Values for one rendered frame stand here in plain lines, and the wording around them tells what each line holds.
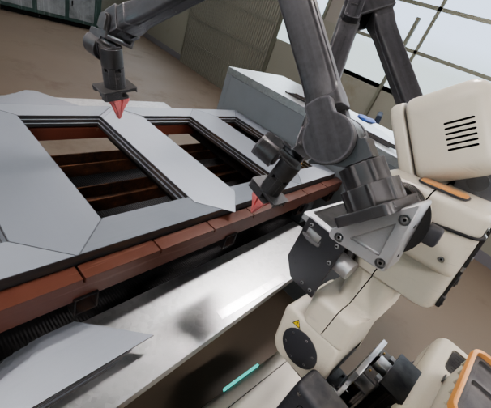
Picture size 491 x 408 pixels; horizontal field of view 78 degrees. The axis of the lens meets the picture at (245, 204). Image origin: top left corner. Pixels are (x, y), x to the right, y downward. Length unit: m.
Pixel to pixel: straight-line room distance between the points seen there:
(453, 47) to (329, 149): 3.74
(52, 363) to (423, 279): 0.70
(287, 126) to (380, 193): 1.32
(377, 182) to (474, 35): 3.74
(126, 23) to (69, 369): 0.75
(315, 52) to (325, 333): 0.58
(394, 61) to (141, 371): 0.94
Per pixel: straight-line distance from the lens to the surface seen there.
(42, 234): 0.75
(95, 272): 0.71
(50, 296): 0.69
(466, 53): 4.12
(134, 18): 0.85
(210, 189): 1.00
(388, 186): 0.46
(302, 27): 0.56
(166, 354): 0.78
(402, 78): 0.91
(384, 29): 0.96
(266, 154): 0.76
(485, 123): 0.57
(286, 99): 1.74
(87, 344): 0.74
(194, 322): 0.83
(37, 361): 0.73
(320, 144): 0.47
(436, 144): 0.58
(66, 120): 1.29
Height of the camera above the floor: 1.35
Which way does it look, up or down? 31 degrees down
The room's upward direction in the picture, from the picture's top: 22 degrees clockwise
